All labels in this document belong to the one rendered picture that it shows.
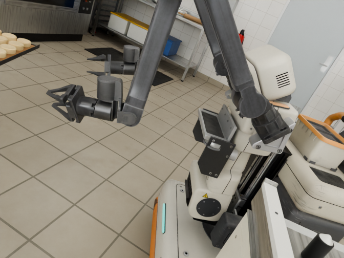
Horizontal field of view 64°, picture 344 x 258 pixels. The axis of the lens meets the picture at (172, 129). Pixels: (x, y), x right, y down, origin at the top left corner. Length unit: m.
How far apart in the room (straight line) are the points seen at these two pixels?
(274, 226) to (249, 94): 0.39
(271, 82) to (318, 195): 0.41
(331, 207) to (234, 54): 0.64
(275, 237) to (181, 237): 0.83
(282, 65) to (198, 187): 0.56
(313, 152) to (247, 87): 0.49
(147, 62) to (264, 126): 0.39
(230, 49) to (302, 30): 4.20
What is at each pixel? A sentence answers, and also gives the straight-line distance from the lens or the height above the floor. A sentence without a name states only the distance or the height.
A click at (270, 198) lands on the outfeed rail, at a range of 0.59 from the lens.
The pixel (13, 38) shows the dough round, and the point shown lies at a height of 0.79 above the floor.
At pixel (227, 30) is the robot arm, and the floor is 1.14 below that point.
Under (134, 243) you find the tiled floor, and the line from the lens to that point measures 1.56.
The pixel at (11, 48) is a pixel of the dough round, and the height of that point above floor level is 0.79.
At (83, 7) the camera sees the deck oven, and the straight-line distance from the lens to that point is 4.36.
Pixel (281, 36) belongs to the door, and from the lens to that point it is 4.94.
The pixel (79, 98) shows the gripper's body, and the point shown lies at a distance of 0.84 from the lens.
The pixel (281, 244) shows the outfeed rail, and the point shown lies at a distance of 0.50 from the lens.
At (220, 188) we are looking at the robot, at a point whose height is 0.58.
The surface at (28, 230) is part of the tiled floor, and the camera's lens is 1.52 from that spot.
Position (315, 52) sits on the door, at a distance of 4.96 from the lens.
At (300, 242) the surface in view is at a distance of 0.66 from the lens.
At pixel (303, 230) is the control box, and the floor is 0.84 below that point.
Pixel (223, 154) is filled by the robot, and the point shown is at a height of 0.74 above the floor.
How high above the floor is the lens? 1.17
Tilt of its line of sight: 25 degrees down
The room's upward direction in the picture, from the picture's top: 24 degrees clockwise
